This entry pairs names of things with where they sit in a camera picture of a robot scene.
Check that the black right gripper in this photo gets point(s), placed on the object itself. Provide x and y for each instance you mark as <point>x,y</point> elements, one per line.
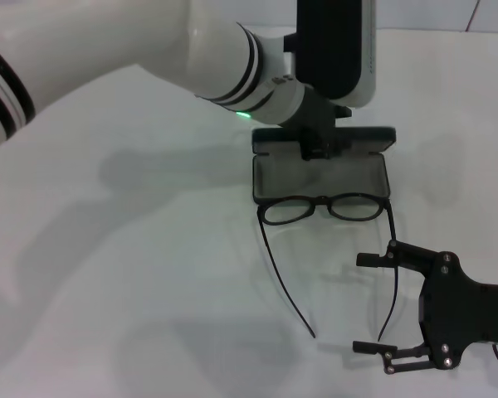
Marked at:
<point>460,311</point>

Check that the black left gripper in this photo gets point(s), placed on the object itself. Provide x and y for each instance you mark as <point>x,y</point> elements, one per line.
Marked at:
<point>319,118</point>

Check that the black glasses case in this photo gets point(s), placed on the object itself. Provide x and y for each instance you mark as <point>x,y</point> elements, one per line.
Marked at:
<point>315,182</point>

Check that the black glasses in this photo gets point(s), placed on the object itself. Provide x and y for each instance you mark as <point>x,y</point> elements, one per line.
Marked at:
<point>321,202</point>

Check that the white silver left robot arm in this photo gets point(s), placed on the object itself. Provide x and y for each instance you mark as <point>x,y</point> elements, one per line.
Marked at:
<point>108,37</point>

